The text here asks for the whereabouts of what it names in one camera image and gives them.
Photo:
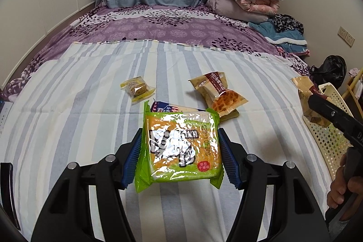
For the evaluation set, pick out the white electronic device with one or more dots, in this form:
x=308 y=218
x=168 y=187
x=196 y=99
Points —
x=4 y=114

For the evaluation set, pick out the leopard print cloth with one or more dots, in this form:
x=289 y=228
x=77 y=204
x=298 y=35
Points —
x=286 y=22

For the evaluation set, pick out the black handbag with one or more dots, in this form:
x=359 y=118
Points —
x=330 y=69

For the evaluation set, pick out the striped bed sheet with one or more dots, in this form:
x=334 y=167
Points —
x=71 y=117

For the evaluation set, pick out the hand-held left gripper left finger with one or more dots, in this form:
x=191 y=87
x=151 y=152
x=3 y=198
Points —
x=132 y=162

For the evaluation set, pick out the wooden shelf rack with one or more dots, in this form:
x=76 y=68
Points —
x=353 y=89

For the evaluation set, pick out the brown waffle packet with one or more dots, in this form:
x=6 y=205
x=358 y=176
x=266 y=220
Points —
x=224 y=100
x=305 y=89

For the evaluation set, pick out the beige wall socket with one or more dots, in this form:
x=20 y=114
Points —
x=343 y=31
x=350 y=39

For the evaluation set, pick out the green square cracker packet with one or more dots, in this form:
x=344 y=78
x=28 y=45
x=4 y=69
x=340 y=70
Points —
x=178 y=140

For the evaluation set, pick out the person's right hand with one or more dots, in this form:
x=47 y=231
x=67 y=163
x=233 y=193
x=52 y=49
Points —
x=336 y=191

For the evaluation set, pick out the pink floral quilt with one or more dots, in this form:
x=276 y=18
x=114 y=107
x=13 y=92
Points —
x=261 y=5

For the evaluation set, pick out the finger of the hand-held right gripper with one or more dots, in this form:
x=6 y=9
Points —
x=329 y=111

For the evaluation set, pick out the blue red cracker packet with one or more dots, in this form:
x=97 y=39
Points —
x=167 y=108

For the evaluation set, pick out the cream plastic basket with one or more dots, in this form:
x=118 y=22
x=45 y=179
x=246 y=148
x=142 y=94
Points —
x=329 y=140

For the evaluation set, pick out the purple floral bedsheet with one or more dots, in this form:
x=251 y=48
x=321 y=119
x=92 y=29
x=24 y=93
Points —
x=184 y=29

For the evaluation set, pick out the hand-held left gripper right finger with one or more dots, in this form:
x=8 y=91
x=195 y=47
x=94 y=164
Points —
x=229 y=162

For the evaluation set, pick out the pink cloth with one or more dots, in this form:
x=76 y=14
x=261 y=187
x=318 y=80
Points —
x=353 y=72

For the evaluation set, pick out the small yellow cake packet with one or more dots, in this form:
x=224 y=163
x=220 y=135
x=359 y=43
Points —
x=137 y=88

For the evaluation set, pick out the white wardrobe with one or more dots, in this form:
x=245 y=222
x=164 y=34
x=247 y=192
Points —
x=42 y=3

